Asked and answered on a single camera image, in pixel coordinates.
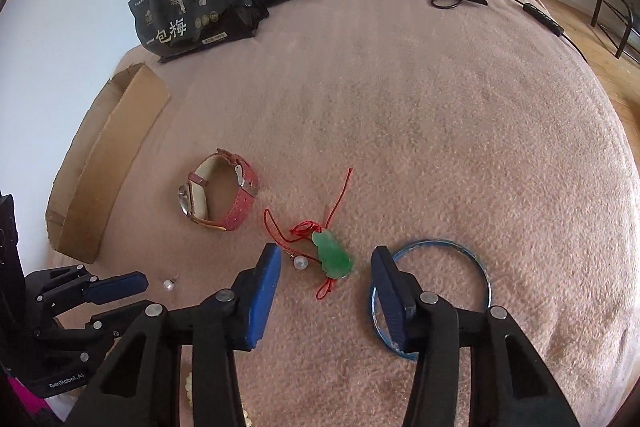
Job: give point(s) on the thin blue bangle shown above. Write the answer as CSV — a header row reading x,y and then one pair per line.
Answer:
x,y
488,279

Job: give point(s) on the pearl earring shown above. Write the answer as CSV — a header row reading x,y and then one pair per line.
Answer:
x,y
300,262
169,285

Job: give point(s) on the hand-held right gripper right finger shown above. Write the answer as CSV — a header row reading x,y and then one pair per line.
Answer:
x,y
389,307

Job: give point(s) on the black metal rack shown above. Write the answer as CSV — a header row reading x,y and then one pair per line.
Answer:
x,y
617,14

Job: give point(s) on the pink cloth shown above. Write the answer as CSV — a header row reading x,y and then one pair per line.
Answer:
x,y
17,397

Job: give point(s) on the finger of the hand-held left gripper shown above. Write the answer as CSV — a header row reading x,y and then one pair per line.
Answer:
x,y
112,324
115,285

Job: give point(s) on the black snack bag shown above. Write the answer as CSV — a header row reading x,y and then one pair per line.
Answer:
x,y
185,7

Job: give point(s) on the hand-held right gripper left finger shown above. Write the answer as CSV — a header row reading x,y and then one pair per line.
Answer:
x,y
262,297

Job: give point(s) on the brown cardboard box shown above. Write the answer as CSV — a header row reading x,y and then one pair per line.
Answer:
x,y
110,147

